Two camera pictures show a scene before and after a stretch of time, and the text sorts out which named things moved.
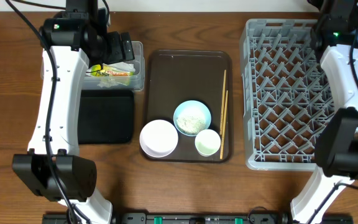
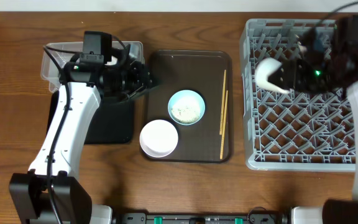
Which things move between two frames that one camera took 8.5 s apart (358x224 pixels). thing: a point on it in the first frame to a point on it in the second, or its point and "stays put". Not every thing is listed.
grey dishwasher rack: (286, 92) stays put
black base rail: (202, 218) stays put
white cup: (207, 142) to (265, 66)
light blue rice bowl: (191, 117) to (186, 107)
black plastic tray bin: (105, 116) stays put
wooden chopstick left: (222, 102) stays put
